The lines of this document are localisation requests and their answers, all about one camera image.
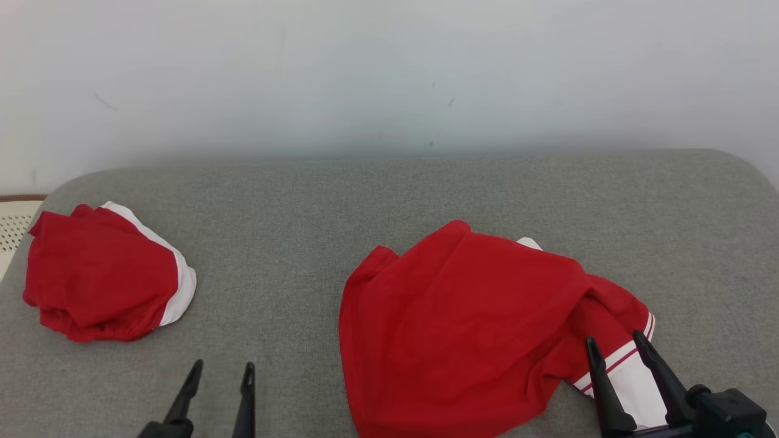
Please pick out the red basketball jersey white trim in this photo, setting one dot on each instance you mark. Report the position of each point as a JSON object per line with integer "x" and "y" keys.
{"x": 462, "y": 328}

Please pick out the red shorts white band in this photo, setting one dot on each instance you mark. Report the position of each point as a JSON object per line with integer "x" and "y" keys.
{"x": 97, "y": 274}

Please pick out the teal right camera connector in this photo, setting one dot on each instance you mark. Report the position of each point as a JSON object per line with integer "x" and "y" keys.
{"x": 745, "y": 435}

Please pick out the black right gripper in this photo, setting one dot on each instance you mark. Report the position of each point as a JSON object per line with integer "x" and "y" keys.
{"x": 645, "y": 434}

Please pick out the white perforated laundry basket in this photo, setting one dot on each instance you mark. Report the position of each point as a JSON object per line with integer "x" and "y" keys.
{"x": 13, "y": 228}

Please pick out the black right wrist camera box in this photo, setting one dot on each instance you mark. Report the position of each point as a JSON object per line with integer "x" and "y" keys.
{"x": 727, "y": 413}

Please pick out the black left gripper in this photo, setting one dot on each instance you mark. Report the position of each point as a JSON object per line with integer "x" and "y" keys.
{"x": 167, "y": 431}

